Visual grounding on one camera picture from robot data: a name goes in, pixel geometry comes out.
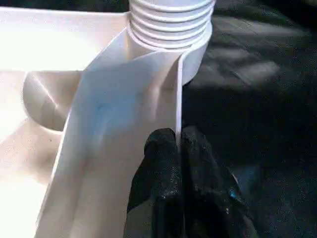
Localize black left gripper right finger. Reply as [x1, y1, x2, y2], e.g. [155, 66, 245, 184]
[181, 125, 256, 238]

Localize white plastic table leg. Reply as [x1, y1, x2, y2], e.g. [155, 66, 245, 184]
[128, 0, 216, 50]

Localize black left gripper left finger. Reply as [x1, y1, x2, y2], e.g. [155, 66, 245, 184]
[127, 127, 184, 238]

